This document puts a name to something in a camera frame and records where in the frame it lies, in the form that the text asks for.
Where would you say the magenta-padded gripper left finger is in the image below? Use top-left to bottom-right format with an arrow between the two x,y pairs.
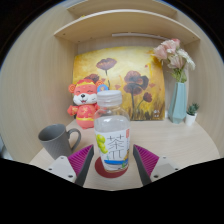
46,143 -> 96,187

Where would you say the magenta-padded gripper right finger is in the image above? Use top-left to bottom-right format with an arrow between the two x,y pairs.
132,143 -> 181,187

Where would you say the clear plastic drink bottle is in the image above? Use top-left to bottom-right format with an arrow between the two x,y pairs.
93,89 -> 132,174

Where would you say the flat round red coaster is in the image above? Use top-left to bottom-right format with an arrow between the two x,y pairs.
94,156 -> 130,179

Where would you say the grey textured mug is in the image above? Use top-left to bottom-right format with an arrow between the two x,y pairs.
37,123 -> 83,161

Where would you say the red plush mouse toy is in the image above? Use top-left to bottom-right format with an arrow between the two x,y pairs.
66,78 -> 110,131

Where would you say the small potted succulent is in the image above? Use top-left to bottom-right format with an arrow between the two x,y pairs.
184,102 -> 201,127

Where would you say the teal faceted vase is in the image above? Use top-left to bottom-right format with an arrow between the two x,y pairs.
167,81 -> 189,125

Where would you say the yellow poppy flower painting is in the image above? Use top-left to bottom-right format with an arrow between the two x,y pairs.
72,46 -> 167,122

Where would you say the pink and white flower bouquet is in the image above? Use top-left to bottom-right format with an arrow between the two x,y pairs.
152,37 -> 197,84

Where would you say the white light bar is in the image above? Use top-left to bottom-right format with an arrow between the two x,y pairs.
111,31 -> 168,42

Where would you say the light wood shelf unit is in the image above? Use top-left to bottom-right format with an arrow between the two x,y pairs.
52,0 -> 202,47

